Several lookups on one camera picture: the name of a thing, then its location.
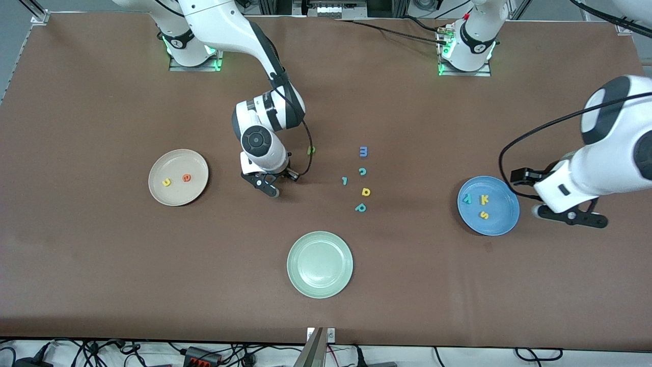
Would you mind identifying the beige brown plate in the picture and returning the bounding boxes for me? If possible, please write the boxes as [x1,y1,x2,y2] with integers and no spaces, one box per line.
[148,149,209,206]

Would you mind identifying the thick black table cable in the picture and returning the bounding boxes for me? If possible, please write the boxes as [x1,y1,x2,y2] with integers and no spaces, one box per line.
[337,18,449,45]

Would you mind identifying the black floor cable loop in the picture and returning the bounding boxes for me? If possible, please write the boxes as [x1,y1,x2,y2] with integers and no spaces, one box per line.
[513,347,564,362]

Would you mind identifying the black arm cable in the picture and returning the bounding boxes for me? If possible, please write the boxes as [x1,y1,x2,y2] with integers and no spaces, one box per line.
[270,71,314,178]
[499,0,652,200]

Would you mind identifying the pale green plate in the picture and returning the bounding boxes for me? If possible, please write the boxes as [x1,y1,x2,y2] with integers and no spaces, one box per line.
[287,231,354,299]

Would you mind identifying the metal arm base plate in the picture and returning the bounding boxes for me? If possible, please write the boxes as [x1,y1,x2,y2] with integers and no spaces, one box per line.
[438,61,493,77]
[168,20,227,72]

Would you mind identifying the black power strip red switches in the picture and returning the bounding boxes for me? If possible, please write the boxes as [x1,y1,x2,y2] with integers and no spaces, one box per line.
[184,346,223,365]

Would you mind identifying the metal camera stand bracket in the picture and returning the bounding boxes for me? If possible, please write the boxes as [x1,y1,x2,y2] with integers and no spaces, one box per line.
[293,328,327,367]

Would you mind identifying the grey control box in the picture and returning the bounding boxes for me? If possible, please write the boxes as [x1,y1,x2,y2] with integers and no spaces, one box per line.
[292,0,368,19]

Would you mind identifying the blue plate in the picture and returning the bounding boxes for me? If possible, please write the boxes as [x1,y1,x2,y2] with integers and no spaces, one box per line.
[457,176,521,237]

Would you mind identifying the black floor cable bundle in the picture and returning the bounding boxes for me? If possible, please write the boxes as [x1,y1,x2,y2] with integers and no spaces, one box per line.
[224,344,306,367]

